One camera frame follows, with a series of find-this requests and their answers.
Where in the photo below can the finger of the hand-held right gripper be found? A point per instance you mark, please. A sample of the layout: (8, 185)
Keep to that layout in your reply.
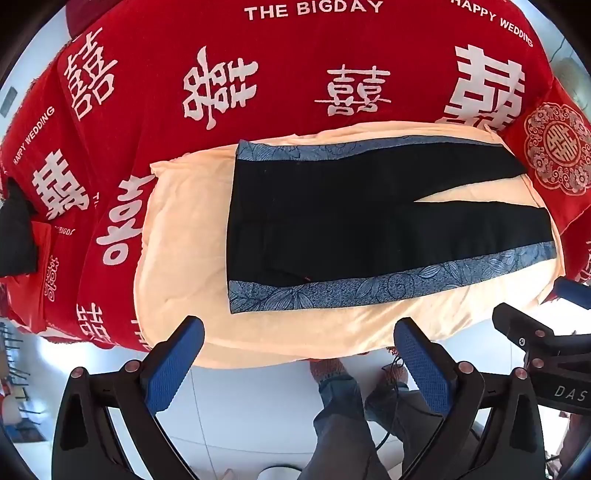
(575, 291)
(519, 323)

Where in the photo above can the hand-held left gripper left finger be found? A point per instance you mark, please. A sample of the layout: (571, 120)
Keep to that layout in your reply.
(178, 369)

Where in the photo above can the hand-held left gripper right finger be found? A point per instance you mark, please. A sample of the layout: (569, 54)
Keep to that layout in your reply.
(422, 369)

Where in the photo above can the black pants with blue trim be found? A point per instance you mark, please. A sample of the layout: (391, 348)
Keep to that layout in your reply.
(346, 221)

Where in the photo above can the peach blanket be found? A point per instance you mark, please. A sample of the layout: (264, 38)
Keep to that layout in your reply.
(184, 277)

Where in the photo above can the person's left leg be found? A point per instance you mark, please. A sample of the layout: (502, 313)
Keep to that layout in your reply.
(337, 415)

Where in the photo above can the red cushion with gold emblem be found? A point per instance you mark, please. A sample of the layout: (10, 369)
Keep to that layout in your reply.
(561, 147)

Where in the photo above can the black cloth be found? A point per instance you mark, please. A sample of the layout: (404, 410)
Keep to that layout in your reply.
(16, 230)

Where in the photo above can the red printed blanket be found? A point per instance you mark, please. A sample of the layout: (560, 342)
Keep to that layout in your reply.
(277, 69)

